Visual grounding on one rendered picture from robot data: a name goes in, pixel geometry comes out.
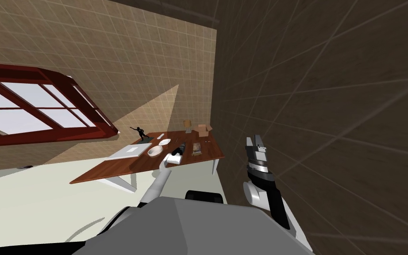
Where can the black figurine statue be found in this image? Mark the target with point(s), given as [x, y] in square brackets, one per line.
[141, 134]

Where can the open cardboard box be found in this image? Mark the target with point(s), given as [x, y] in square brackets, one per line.
[203, 130]

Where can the small white remote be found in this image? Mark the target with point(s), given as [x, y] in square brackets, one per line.
[160, 136]

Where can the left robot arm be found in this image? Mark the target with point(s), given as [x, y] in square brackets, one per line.
[156, 187]

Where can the brown wooden table white legs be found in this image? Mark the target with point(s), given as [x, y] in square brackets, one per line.
[119, 168]

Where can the patterned brown book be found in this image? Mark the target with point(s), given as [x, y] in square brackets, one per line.
[197, 148]

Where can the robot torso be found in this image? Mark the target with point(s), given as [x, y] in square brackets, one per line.
[197, 230]

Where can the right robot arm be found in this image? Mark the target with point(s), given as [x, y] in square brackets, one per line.
[273, 198]

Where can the white plate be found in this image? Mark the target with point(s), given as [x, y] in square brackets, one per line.
[164, 142]

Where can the tan table lamp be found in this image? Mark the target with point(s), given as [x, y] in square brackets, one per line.
[188, 124]

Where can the white bowl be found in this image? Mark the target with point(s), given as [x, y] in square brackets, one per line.
[154, 151]

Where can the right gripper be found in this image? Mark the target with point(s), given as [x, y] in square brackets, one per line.
[255, 156]

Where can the red framed window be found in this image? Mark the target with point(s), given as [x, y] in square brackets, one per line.
[30, 109]

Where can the white closed laptop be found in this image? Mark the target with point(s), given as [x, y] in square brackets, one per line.
[129, 151]

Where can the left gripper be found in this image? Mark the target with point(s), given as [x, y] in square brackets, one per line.
[178, 149]

